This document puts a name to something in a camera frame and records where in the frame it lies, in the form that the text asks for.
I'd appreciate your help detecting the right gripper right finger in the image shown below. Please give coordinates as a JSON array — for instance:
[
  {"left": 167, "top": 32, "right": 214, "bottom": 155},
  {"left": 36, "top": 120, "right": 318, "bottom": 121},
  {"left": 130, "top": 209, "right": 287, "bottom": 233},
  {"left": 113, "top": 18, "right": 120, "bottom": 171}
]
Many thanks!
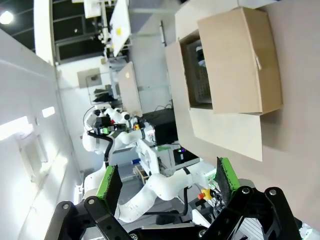
[{"left": 199, "top": 156, "right": 303, "bottom": 240}]

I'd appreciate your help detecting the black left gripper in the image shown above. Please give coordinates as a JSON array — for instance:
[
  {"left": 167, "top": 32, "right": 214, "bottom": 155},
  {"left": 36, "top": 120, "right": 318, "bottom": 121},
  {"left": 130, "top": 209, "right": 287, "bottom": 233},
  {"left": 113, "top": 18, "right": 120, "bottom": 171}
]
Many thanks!
[{"left": 94, "top": 116, "right": 114, "bottom": 135}]

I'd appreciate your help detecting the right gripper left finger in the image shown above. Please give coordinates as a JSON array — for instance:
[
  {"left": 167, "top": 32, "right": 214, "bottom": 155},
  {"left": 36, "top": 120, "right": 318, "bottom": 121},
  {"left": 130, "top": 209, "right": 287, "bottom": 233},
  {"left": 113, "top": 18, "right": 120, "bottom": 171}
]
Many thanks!
[{"left": 42, "top": 164, "right": 131, "bottom": 240}]

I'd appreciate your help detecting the grey plastic mesh basket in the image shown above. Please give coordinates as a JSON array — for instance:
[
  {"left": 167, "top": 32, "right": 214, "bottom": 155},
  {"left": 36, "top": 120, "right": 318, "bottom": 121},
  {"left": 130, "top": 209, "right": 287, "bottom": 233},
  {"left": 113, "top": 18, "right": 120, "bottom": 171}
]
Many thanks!
[{"left": 186, "top": 40, "right": 213, "bottom": 104}]

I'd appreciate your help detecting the brown cardboard shipping box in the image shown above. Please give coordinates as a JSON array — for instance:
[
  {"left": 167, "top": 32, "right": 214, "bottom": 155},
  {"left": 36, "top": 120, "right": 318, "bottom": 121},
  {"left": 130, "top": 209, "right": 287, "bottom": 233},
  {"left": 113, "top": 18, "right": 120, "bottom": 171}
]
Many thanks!
[{"left": 164, "top": 6, "right": 285, "bottom": 162}]

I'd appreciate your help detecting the white robot control box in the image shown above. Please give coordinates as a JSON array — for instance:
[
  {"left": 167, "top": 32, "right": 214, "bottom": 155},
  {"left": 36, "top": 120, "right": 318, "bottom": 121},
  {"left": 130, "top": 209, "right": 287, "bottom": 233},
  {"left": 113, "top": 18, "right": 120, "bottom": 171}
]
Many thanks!
[{"left": 135, "top": 139, "right": 161, "bottom": 176}]

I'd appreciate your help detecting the yellow red emergency stop button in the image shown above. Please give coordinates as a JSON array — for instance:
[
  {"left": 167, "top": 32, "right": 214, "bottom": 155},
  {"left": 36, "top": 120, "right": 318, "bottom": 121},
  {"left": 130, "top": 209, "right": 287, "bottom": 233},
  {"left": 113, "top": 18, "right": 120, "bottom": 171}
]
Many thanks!
[{"left": 198, "top": 188, "right": 214, "bottom": 200}]

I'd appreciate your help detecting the small wooden crate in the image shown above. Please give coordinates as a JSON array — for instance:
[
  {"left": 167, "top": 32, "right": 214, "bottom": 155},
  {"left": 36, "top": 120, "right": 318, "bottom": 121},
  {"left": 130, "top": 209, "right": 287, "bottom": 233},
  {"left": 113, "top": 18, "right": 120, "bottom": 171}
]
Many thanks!
[{"left": 133, "top": 164, "right": 151, "bottom": 185}]

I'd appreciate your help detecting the white laptop lid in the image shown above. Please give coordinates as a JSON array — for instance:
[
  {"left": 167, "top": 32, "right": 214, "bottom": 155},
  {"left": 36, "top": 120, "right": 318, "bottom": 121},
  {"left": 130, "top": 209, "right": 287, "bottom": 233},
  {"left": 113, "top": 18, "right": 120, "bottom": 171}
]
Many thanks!
[{"left": 117, "top": 61, "right": 144, "bottom": 118}]

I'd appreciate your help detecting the black device with lights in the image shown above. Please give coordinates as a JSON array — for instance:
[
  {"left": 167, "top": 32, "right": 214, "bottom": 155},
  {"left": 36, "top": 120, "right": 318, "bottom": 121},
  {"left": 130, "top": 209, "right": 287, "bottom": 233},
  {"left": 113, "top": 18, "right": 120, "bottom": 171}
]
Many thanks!
[{"left": 173, "top": 147, "right": 199, "bottom": 166}]

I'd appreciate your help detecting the black equipment cabinet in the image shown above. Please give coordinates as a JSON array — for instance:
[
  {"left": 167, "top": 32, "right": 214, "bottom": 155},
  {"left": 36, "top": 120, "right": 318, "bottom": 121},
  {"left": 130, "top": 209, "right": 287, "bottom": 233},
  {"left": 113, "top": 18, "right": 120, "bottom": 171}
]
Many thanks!
[{"left": 141, "top": 108, "right": 179, "bottom": 146}]

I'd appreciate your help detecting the white board panel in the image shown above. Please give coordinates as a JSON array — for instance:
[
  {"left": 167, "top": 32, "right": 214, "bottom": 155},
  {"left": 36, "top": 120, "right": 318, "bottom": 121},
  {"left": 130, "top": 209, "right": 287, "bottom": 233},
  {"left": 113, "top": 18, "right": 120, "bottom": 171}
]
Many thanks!
[{"left": 109, "top": 0, "right": 133, "bottom": 58}]

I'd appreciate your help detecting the round ceiling lamp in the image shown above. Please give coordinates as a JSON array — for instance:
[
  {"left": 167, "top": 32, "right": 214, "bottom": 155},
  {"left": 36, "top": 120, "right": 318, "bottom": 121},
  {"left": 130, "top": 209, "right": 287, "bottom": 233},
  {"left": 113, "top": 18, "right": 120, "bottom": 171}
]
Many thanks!
[{"left": 0, "top": 10, "right": 15, "bottom": 25}]

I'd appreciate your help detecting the black corrugated cable hose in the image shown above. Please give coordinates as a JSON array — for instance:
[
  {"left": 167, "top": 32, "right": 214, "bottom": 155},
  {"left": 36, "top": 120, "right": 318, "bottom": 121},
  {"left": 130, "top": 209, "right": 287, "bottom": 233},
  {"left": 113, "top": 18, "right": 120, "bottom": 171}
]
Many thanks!
[{"left": 102, "top": 135, "right": 116, "bottom": 167}]

